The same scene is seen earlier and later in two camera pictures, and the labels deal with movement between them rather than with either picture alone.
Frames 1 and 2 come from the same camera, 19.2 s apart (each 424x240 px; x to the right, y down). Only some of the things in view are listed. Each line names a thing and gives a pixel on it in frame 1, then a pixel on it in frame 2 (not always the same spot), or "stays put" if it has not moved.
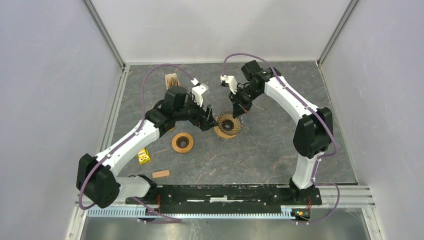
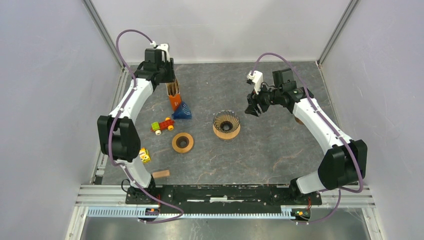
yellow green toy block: [143, 156] stays put
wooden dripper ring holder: [182, 142] stays put
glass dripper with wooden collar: [227, 126] stays put
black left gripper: [206, 123] → [171, 76]
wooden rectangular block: [160, 173] stays put
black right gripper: [239, 107] → [253, 100]
